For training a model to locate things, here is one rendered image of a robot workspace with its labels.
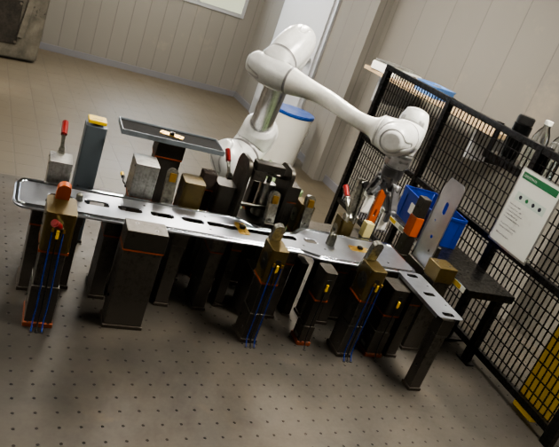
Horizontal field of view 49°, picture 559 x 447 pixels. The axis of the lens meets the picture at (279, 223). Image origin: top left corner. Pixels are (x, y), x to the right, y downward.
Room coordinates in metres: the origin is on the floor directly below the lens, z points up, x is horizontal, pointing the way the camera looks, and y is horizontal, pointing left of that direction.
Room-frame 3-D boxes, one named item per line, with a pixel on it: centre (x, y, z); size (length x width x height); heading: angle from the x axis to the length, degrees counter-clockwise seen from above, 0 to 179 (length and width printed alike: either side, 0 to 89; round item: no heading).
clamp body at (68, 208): (1.48, 0.55, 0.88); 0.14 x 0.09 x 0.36; 26
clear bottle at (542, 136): (2.49, -0.84, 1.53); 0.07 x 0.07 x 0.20
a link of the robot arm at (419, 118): (2.11, -0.30, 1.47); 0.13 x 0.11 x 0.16; 162
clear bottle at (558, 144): (2.40, -0.89, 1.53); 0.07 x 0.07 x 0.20
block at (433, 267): (2.12, -0.61, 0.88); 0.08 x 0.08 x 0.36; 26
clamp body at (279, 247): (1.77, -0.03, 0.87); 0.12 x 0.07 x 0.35; 26
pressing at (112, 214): (1.90, 0.13, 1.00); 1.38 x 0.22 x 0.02; 116
